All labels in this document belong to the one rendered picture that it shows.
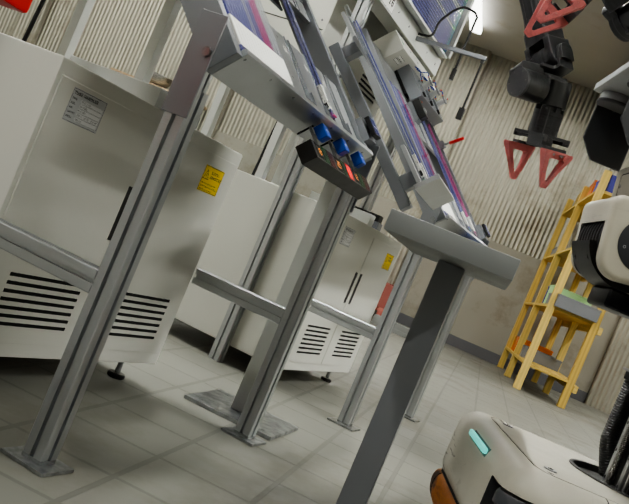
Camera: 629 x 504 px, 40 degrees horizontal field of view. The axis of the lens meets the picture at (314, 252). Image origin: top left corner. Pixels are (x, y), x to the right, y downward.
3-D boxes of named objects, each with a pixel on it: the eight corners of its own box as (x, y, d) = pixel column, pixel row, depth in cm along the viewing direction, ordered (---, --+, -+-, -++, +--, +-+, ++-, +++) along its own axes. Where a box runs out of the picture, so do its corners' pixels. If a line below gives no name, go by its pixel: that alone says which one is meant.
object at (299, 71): (354, 159, 201) (366, 153, 200) (222, 61, 140) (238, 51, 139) (326, 89, 206) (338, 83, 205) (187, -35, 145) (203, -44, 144)
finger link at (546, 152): (535, 186, 164) (550, 138, 162) (513, 179, 170) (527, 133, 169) (563, 193, 167) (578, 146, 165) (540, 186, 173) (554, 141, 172)
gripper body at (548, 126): (542, 143, 164) (554, 105, 163) (510, 136, 173) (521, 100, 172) (568, 151, 167) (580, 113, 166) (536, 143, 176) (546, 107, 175)
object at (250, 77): (346, 169, 201) (373, 155, 199) (210, 75, 140) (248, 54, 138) (344, 164, 201) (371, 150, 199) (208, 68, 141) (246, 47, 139)
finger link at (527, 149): (513, 180, 170) (527, 133, 168) (492, 173, 176) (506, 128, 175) (540, 186, 173) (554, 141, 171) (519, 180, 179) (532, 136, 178)
